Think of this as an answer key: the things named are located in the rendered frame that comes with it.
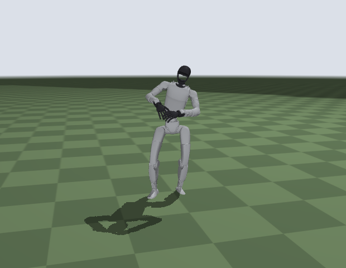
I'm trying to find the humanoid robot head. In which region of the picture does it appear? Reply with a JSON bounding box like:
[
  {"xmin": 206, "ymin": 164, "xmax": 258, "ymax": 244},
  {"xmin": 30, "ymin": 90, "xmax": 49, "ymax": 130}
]
[{"xmin": 176, "ymin": 65, "xmax": 191, "ymax": 88}]

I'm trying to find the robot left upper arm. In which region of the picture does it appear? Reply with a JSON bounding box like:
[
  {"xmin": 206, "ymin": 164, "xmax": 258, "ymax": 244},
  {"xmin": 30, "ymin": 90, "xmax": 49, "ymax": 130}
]
[{"xmin": 189, "ymin": 89, "xmax": 200, "ymax": 117}]

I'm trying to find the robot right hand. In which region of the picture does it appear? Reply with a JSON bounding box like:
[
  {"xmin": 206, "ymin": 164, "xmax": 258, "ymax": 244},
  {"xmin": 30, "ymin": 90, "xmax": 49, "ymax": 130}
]
[{"xmin": 153, "ymin": 100, "xmax": 169, "ymax": 119}]

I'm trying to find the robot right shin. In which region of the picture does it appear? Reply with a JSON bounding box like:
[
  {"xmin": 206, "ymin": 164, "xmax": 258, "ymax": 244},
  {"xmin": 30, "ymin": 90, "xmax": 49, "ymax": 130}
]
[{"xmin": 148, "ymin": 162, "xmax": 158, "ymax": 191}]

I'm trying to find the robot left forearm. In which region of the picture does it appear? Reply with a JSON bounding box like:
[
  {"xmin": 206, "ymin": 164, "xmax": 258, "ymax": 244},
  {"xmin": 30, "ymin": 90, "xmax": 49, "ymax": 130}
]
[{"xmin": 180, "ymin": 108, "xmax": 200, "ymax": 117}]

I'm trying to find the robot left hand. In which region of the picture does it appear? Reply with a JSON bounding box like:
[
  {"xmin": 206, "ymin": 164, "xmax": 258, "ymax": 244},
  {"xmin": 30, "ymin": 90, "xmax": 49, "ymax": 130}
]
[{"xmin": 162, "ymin": 110, "xmax": 185, "ymax": 123}]

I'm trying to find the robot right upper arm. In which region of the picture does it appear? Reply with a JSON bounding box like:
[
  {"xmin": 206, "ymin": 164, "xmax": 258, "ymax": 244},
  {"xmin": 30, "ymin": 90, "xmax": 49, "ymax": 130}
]
[{"xmin": 145, "ymin": 81, "xmax": 170, "ymax": 101}]

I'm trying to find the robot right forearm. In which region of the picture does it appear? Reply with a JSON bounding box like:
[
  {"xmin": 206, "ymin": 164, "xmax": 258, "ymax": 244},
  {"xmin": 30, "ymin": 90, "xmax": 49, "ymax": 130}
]
[{"xmin": 146, "ymin": 93, "xmax": 160, "ymax": 104}]

